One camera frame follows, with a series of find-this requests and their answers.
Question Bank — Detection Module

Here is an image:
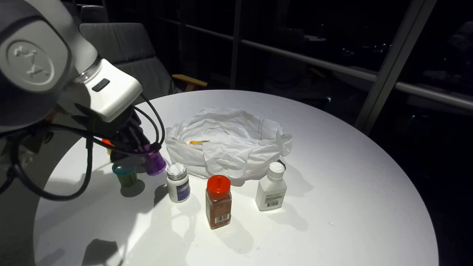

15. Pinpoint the metal railing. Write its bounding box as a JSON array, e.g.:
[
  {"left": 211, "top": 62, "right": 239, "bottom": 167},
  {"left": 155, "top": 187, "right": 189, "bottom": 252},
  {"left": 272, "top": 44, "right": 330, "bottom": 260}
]
[{"left": 162, "top": 19, "right": 473, "bottom": 110}]

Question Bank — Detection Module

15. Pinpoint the white square bottle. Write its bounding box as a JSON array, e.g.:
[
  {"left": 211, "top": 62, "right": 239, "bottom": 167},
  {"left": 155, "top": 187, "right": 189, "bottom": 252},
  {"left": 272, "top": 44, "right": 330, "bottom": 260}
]
[{"left": 256, "top": 161, "right": 287, "bottom": 211}]

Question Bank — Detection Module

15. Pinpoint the yellow lid container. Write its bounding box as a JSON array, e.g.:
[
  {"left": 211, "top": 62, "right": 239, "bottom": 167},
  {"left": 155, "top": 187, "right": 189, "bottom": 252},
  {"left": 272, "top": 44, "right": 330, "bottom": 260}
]
[{"left": 189, "top": 140, "right": 210, "bottom": 146}]

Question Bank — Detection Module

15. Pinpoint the white plastic bag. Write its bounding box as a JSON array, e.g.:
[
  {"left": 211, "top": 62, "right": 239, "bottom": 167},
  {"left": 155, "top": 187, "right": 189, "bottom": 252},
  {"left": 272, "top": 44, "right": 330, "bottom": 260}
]
[{"left": 165, "top": 108, "right": 293, "bottom": 180}]

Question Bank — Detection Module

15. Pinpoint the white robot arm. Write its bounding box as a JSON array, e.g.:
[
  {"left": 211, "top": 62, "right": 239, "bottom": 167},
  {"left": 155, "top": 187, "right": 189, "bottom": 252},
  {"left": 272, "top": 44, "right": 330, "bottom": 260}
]
[{"left": 0, "top": 0, "right": 142, "bottom": 149}]

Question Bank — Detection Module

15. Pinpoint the red lid spice jar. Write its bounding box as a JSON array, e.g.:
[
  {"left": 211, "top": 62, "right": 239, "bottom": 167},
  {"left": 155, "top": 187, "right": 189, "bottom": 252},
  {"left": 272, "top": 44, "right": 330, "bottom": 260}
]
[{"left": 205, "top": 174, "right": 232, "bottom": 229}]

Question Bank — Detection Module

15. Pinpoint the purple bottle with holes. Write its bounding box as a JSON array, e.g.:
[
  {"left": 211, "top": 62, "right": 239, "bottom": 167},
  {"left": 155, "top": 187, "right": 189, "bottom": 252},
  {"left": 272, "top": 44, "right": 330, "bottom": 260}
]
[{"left": 145, "top": 150, "right": 167, "bottom": 175}]

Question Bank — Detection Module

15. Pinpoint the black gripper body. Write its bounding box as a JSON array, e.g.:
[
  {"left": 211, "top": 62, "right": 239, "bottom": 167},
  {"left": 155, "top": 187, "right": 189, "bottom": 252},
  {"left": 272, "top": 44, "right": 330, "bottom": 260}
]
[{"left": 93, "top": 109, "right": 148, "bottom": 162}]

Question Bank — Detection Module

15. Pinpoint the teal lid green cup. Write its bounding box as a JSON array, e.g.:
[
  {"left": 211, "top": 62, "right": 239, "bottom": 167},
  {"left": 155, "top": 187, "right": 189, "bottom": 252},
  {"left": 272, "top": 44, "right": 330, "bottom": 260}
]
[{"left": 112, "top": 164, "right": 137, "bottom": 189}]

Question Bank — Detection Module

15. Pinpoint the grey armchair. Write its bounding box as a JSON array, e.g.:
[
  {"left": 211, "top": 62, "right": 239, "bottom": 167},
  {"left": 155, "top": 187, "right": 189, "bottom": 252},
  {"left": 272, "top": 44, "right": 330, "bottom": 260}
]
[{"left": 78, "top": 20, "right": 208, "bottom": 100}]

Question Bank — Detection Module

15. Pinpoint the white round pill bottle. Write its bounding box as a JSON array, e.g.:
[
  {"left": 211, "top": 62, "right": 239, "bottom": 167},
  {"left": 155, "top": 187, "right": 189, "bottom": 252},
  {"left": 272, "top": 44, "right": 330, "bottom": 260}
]
[{"left": 167, "top": 162, "right": 191, "bottom": 202}]

